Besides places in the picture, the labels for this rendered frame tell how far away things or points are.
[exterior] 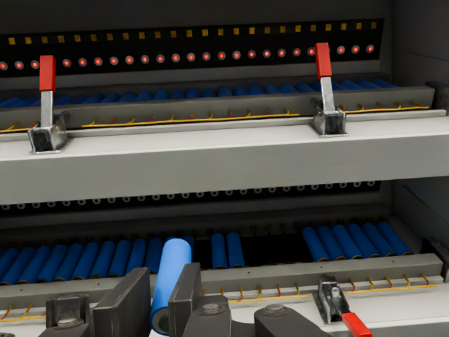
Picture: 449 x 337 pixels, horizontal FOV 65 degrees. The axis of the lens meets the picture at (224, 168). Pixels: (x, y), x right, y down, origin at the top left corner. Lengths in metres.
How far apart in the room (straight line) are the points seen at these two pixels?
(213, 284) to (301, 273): 0.10
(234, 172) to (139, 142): 0.10
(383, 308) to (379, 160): 0.16
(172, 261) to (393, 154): 0.24
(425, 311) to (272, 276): 0.16
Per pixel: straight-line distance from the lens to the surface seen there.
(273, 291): 0.41
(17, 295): 0.45
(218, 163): 0.32
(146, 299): 0.18
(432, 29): 0.52
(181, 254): 0.21
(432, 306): 0.45
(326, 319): 0.40
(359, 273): 0.43
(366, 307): 0.42
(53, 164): 0.35
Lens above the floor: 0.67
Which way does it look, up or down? 7 degrees down
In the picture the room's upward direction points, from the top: 3 degrees counter-clockwise
